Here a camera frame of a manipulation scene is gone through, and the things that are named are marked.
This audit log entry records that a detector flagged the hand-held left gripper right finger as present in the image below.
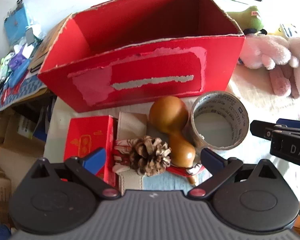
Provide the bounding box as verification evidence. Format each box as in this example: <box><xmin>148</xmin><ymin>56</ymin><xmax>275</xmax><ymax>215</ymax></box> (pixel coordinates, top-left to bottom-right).
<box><xmin>187</xmin><ymin>148</ymin><xmax>278</xmax><ymax>200</ymax></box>

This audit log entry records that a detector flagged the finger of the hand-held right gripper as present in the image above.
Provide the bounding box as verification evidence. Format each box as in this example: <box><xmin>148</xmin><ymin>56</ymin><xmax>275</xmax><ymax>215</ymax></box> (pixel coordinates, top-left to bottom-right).
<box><xmin>276</xmin><ymin>118</ymin><xmax>300</xmax><ymax>131</ymax></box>
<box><xmin>249</xmin><ymin>119</ymin><xmax>278</xmax><ymax>141</ymax></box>

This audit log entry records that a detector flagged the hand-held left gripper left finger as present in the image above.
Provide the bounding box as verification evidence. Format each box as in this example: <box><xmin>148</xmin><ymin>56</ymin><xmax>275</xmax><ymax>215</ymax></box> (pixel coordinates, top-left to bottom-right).
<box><xmin>27</xmin><ymin>148</ymin><xmax>121</xmax><ymax>200</ymax></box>

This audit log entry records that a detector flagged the small red gift box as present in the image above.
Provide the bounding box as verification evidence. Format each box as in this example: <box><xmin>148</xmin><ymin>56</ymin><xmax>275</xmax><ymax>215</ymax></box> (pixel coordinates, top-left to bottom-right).
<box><xmin>64</xmin><ymin>115</ymin><xmax>117</xmax><ymax>187</ymax></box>

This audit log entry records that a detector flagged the printed tape roll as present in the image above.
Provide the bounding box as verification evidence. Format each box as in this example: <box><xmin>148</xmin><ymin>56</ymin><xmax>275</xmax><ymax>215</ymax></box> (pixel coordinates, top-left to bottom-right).
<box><xmin>189</xmin><ymin>91</ymin><xmax>250</xmax><ymax>150</ymax></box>

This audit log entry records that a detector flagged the beige leather strap with scarf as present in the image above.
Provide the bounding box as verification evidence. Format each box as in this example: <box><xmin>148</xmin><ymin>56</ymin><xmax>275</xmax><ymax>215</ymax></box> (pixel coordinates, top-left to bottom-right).
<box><xmin>112</xmin><ymin>112</ymin><xmax>203</xmax><ymax>192</ymax></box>

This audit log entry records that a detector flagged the brown pine cone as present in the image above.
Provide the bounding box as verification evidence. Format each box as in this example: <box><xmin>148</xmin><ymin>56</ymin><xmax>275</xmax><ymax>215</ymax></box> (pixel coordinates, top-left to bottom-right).
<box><xmin>128</xmin><ymin>135</ymin><xmax>172</xmax><ymax>177</ymax></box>

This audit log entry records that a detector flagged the brown gourd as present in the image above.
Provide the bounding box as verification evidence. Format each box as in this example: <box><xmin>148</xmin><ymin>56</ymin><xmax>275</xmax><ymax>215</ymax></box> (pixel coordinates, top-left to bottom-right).
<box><xmin>149</xmin><ymin>96</ymin><xmax>198</xmax><ymax>187</ymax></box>

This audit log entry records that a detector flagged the large red cardboard box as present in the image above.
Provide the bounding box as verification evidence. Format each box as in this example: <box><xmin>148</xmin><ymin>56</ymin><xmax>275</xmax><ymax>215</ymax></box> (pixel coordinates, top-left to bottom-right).
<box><xmin>37</xmin><ymin>0</ymin><xmax>246</xmax><ymax>113</ymax></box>

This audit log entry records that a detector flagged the white textured bedsheet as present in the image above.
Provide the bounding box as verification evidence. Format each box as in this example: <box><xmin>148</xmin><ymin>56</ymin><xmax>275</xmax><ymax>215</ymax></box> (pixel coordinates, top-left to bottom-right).
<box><xmin>44</xmin><ymin>62</ymin><xmax>300</xmax><ymax>230</ymax></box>

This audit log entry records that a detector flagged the pink plush toy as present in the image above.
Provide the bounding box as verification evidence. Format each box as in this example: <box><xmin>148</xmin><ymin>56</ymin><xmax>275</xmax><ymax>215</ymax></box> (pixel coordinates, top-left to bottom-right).
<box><xmin>237</xmin><ymin>34</ymin><xmax>300</xmax><ymax>98</ymax></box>

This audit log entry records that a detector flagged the pile of cardboard boxes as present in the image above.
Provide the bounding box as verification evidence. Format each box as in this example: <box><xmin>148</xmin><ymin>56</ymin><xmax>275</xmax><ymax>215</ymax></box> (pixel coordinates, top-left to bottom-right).
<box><xmin>0</xmin><ymin>110</ymin><xmax>52</xmax><ymax>230</ymax></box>

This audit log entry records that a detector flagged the yellow plush toy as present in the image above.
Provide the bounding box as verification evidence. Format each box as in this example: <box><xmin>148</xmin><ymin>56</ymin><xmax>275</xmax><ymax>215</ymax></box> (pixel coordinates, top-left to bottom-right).
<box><xmin>272</xmin><ymin>23</ymin><xmax>300</xmax><ymax>39</ymax></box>

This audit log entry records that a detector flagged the blue checkered cloth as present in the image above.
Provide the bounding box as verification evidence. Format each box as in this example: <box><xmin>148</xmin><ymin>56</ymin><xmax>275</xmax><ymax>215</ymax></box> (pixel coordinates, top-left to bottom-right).
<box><xmin>0</xmin><ymin>72</ymin><xmax>48</xmax><ymax>113</ymax></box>

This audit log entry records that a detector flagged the red paper packet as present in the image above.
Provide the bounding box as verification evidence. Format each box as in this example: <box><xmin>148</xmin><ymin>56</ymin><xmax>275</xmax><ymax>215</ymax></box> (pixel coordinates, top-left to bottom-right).
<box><xmin>4</xmin><ymin>84</ymin><xmax>21</xmax><ymax>98</ymax></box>

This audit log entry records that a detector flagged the green plush toy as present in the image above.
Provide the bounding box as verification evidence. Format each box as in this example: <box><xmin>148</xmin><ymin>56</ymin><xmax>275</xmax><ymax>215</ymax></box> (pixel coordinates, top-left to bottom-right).
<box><xmin>226</xmin><ymin>6</ymin><xmax>265</xmax><ymax>34</ymax></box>

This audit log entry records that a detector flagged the blue pencil case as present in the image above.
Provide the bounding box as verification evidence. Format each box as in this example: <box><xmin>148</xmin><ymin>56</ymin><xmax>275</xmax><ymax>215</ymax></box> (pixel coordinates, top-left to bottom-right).
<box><xmin>9</xmin><ymin>60</ymin><xmax>30</xmax><ymax>88</ymax></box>

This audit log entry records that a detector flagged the yellow book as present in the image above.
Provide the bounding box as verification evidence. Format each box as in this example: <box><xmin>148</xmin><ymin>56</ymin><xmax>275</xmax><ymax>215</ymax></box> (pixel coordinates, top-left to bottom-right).
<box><xmin>31</xmin><ymin>22</ymin><xmax>73</xmax><ymax>73</ymax></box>

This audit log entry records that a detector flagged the purple packet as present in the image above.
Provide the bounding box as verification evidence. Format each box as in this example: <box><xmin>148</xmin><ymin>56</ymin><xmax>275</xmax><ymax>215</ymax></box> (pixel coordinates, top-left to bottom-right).
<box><xmin>9</xmin><ymin>52</ymin><xmax>23</xmax><ymax>68</ymax></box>

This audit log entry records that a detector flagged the green frog toy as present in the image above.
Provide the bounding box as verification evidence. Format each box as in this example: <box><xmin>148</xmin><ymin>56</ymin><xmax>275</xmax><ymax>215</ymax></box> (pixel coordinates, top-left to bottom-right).
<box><xmin>0</xmin><ymin>52</ymin><xmax>13</xmax><ymax>68</ymax></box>

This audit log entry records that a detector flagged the small black device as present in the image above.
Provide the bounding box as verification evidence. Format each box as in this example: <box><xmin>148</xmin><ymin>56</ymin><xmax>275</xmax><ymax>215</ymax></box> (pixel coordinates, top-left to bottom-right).
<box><xmin>26</xmin><ymin>29</ymin><xmax>36</xmax><ymax>45</ymax></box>

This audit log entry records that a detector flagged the blue plastic bag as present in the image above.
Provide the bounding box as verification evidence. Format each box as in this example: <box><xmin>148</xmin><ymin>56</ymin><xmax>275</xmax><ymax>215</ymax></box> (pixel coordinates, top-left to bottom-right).
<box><xmin>4</xmin><ymin>0</ymin><xmax>34</xmax><ymax>47</ymax></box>

